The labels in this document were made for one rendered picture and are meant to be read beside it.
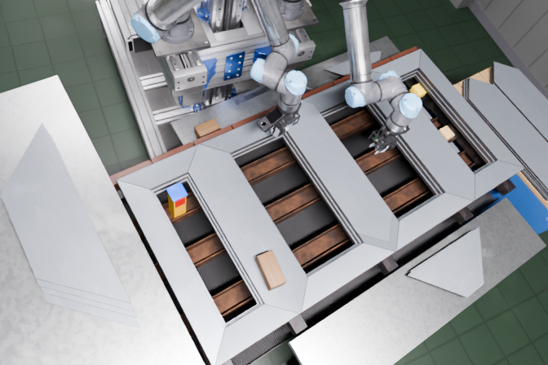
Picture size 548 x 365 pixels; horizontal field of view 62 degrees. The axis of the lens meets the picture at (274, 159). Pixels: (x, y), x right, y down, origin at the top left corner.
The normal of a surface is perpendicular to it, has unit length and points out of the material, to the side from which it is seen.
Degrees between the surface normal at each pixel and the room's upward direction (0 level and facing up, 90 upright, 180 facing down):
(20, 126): 0
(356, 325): 0
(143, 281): 0
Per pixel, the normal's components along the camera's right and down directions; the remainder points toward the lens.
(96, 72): 0.18, -0.46
